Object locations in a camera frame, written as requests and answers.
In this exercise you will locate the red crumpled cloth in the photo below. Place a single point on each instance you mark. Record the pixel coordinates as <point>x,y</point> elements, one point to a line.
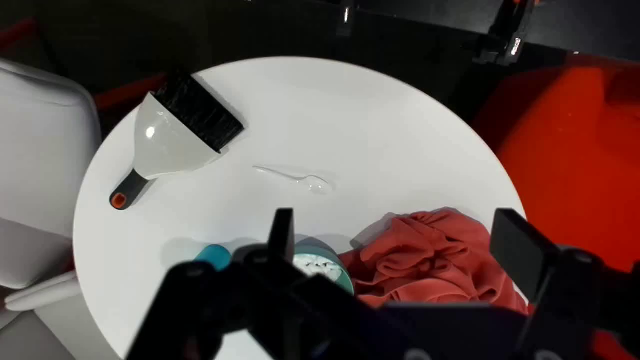
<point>439,256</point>

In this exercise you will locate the teal bowl with white pieces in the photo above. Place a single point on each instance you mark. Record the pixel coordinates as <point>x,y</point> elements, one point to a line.
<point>316,259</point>

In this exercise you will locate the white chair beside table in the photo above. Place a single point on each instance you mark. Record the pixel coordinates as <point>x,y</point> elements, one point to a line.
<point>49,134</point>

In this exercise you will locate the white plastic spoon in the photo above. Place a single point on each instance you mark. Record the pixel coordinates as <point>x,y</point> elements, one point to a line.
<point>316,184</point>

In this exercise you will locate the blue plastic cup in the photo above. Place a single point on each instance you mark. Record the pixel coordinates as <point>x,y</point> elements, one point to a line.
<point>217,256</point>

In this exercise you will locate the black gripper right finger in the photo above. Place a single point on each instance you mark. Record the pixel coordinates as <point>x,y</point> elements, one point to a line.
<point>524,253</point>

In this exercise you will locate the orange armchair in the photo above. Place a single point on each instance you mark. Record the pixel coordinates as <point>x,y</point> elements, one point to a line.
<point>571,143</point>

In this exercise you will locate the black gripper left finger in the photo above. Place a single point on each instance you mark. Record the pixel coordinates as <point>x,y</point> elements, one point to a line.
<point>280,238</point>

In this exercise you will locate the grey brush with black bristles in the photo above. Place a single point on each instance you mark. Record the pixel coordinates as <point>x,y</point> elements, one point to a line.
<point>179,126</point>

